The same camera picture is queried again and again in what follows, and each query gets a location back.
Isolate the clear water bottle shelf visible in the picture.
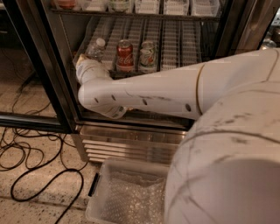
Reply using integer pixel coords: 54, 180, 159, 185
86, 38, 106, 62

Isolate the white green soda can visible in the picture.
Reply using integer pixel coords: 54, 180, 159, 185
139, 40, 156, 74

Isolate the green drink top shelf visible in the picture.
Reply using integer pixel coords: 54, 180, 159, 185
108, 0, 133, 13

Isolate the open glass fridge door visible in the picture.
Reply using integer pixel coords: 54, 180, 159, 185
0, 0, 75, 133

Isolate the bubble wrap sheet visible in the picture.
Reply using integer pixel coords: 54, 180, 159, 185
101, 172, 165, 224

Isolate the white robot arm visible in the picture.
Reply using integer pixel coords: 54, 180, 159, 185
76, 48, 280, 224

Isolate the clear plastic bin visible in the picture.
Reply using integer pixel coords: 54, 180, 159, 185
86, 157, 169, 224

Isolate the stainless steel fridge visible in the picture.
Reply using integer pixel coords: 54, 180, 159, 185
17, 0, 280, 165

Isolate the red coca-cola can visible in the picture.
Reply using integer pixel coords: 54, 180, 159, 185
116, 39, 134, 72

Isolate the red drink top shelf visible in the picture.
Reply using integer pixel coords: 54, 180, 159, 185
54, 0, 77, 10

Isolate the black floor cable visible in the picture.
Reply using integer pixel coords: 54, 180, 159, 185
0, 127, 88, 224

